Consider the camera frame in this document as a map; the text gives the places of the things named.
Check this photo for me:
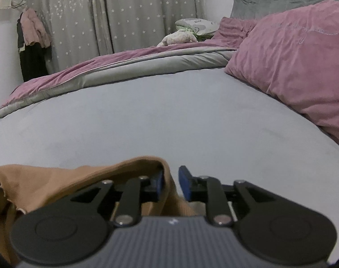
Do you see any blue-grey bed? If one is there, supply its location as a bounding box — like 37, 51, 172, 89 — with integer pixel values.
0, 68, 339, 260

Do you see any cream plush toy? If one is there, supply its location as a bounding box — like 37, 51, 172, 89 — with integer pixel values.
157, 31, 199, 47

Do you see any small pink pillow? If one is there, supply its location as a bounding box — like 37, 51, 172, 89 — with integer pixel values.
211, 17, 258, 48

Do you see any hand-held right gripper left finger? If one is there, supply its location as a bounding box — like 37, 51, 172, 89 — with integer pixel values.
70, 170, 164, 227

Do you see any grey star-print curtain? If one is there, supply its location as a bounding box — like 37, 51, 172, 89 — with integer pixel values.
26, 0, 206, 76

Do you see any pink and grey quilt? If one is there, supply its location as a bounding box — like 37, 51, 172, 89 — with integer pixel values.
0, 38, 238, 122

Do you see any brown sweater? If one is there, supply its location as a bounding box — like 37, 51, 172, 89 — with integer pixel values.
0, 157, 205, 267

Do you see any large pink pillow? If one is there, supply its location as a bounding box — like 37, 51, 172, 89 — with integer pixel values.
225, 0, 339, 150

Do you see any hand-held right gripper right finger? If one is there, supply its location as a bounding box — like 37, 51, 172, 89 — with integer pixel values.
178, 165, 273, 226

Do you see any pink hanging garment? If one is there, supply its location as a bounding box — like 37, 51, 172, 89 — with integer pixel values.
20, 8, 52, 47

